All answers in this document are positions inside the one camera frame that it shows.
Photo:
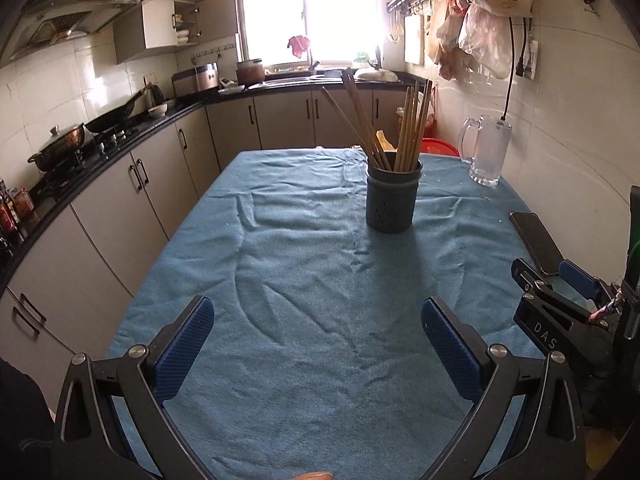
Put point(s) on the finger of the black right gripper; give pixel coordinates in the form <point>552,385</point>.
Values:
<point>528,279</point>
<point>586,285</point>

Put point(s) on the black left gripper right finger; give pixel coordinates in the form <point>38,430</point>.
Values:
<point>473,367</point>

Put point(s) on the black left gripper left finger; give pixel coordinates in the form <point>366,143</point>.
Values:
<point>164,362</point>

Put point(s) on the kitchen window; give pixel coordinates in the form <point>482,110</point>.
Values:
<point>341,32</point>

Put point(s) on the black smartphone brown case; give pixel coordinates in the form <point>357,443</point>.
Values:
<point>538,242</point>

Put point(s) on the clear glass mug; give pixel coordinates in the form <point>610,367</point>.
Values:
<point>492,140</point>

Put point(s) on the blue towel table cloth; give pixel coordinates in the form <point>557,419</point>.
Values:
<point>317,359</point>

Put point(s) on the dark utensil holder cup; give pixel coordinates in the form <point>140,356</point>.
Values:
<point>391,197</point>

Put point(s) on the red plastic basin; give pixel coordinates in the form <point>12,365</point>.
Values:
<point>438,147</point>

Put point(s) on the steel pot with lid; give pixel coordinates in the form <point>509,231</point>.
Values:
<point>61,145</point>

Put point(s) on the black wok pan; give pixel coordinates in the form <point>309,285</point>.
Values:
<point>115,117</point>

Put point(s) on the hanging plastic bags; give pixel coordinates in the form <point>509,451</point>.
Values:
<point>479,31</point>

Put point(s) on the white bowl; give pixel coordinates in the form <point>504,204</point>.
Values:
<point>158,111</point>

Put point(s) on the dark-tipped wooden chopstick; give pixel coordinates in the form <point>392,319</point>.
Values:
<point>366,133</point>

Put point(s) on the brown clay pot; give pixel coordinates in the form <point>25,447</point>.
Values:
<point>250,72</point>

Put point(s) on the pink hanging cloth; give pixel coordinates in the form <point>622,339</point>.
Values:
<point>299,45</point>

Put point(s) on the range hood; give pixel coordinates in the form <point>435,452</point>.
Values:
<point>46,23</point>

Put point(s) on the white wall power strip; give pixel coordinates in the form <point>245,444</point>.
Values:
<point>526,66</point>

